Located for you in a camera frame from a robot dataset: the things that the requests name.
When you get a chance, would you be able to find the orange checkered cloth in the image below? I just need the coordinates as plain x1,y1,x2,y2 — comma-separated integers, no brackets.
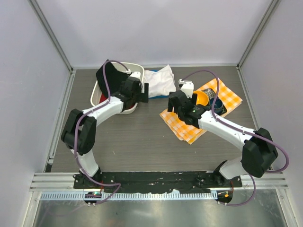
160,79,242,144

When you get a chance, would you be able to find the black t shirt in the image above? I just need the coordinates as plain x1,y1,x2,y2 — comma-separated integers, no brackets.
96,61,130,98

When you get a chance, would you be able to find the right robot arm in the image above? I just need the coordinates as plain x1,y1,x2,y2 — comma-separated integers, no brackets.
168,90,278,187

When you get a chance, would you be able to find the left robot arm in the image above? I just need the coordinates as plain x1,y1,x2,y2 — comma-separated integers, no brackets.
61,76,149,189

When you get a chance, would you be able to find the blue t shirt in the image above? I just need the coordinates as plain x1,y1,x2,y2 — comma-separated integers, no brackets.
147,70,171,98

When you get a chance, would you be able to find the white t shirt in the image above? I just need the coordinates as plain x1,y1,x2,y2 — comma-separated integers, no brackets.
143,65,176,98

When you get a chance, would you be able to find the orange bowl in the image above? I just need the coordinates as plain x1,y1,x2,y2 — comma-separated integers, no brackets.
193,91,209,106

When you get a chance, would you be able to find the red t shirt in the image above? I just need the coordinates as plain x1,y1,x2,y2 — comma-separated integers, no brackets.
99,93,137,110

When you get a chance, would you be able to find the dark patterned tray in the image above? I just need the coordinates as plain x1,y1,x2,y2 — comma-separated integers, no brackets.
202,88,227,115

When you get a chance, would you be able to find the blue mug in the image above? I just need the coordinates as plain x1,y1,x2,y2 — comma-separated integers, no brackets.
209,97,223,115

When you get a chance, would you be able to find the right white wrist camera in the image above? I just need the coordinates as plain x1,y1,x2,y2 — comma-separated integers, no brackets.
178,79,194,98

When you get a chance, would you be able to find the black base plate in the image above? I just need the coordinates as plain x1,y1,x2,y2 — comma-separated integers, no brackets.
73,171,243,193

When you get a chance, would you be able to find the slotted cable duct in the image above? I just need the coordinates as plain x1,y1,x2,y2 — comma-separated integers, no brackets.
40,191,217,201

